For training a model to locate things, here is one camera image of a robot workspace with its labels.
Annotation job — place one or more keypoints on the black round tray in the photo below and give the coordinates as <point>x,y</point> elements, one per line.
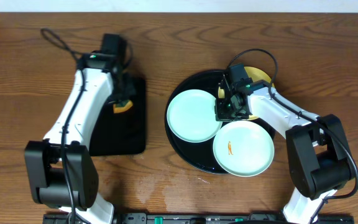
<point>200,155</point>

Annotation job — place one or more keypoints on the mint plate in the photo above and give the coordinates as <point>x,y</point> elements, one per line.
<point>191,116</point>
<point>243,148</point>

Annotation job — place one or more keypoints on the black rectangular tray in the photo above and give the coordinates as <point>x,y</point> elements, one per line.
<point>122,133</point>

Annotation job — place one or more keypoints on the mint plate front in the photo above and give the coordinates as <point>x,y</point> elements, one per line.
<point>243,148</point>

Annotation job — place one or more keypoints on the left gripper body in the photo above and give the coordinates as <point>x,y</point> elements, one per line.
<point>127,91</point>

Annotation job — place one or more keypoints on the yellow green scrub sponge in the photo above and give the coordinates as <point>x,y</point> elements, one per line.
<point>122,106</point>

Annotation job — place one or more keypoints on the yellow plate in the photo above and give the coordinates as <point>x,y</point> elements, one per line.
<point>257,78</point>

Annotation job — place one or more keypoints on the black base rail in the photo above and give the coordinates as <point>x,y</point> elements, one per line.
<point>143,218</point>

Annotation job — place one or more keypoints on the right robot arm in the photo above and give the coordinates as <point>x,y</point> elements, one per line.
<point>319,158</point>

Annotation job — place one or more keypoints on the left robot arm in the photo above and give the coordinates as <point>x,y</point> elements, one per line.
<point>60,169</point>

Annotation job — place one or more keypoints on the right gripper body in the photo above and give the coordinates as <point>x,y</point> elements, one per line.
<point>226,111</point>

